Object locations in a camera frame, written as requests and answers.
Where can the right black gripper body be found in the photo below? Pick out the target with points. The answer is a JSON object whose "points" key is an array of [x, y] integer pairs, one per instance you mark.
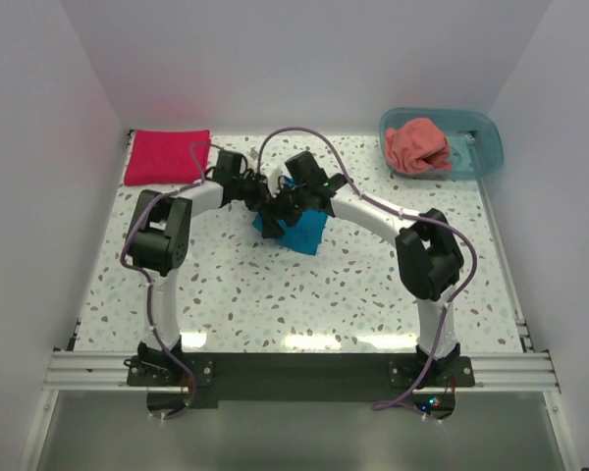
{"points": [[290, 203]]}

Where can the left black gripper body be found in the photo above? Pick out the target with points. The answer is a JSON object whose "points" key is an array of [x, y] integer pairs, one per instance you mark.
{"points": [[249, 189]]}

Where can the blue t shirt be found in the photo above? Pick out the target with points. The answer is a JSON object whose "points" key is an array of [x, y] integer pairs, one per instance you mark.
{"points": [[306, 235]]}

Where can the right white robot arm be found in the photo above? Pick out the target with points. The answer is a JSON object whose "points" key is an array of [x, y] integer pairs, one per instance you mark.
{"points": [[428, 255]]}

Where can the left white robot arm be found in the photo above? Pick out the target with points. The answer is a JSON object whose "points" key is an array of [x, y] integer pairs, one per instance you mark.
{"points": [[157, 243]]}

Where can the folded red t shirt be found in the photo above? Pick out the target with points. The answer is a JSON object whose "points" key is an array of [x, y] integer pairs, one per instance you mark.
{"points": [[167, 157]]}

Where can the salmon t shirt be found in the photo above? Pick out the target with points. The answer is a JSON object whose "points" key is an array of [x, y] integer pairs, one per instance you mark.
{"points": [[416, 148]]}

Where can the teal plastic bin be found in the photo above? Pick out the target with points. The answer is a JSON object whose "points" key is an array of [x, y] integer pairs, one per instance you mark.
{"points": [[476, 147]]}

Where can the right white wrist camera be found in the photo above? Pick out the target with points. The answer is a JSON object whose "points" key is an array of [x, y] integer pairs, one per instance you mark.
{"points": [[274, 180]]}

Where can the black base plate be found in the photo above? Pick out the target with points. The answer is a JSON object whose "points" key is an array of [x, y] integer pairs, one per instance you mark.
{"points": [[205, 380]]}

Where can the aluminium rail frame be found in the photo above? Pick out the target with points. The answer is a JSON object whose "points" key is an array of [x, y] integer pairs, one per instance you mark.
{"points": [[499, 351]]}

